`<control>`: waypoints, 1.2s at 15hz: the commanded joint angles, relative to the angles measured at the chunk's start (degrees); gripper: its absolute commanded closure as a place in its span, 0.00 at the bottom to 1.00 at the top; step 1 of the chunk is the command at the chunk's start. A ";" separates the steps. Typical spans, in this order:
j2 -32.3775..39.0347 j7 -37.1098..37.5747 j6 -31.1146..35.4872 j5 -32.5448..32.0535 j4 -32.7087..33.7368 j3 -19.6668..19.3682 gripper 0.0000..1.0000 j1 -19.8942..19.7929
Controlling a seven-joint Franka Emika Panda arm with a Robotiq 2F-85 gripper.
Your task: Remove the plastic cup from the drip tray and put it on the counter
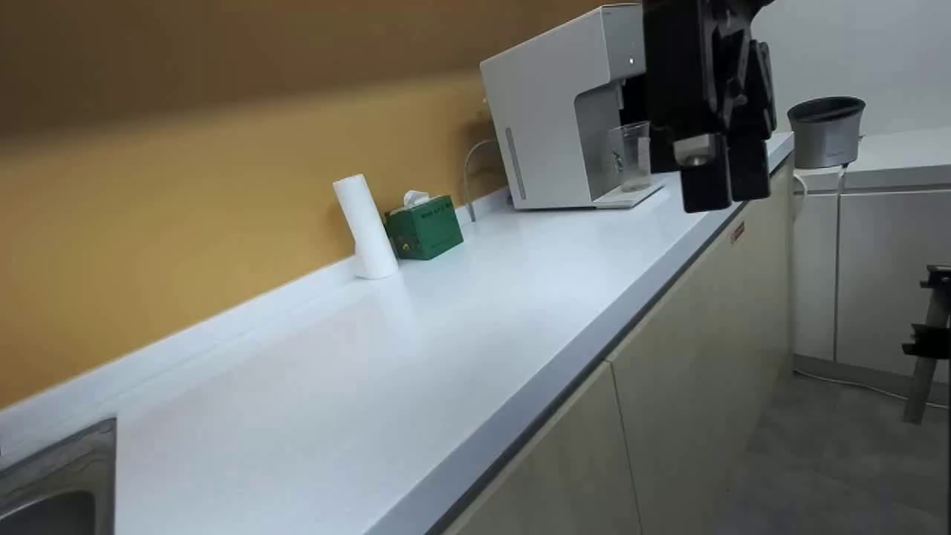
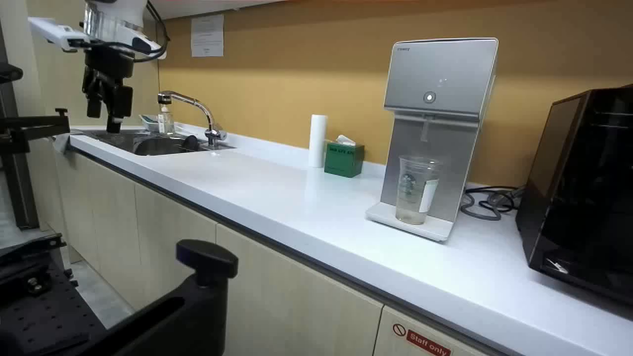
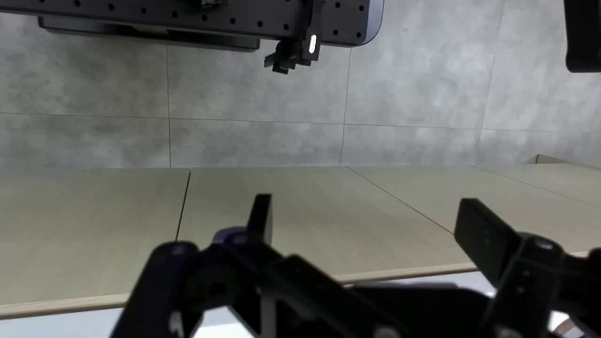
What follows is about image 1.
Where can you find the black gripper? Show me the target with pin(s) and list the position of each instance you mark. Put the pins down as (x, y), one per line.
(684, 69)

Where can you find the clear plastic cup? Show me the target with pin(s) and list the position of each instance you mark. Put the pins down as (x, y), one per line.
(632, 158)

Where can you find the white drip tray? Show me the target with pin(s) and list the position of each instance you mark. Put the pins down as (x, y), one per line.
(633, 195)

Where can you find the dark grey round pot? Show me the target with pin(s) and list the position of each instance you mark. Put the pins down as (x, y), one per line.
(826, 129)

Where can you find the white side cabinet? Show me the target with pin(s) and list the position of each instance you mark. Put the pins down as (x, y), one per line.
(893, 258)

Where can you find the cream cabinet door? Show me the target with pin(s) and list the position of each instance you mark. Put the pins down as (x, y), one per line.
(554, 476)
(703, 359)

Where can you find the white coffee machine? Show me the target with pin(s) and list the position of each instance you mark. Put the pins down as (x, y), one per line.
(544, 108)

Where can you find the black and white tripod stand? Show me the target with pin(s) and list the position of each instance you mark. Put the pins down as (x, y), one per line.
(929, 344)

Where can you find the green tissue box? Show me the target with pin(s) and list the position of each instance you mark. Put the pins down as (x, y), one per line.
(425, 228)

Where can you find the white paper towel roll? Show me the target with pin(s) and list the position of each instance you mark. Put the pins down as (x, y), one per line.
(363, 228)

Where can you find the steel sink basin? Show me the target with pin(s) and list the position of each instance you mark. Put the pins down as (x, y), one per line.
(61, 487)

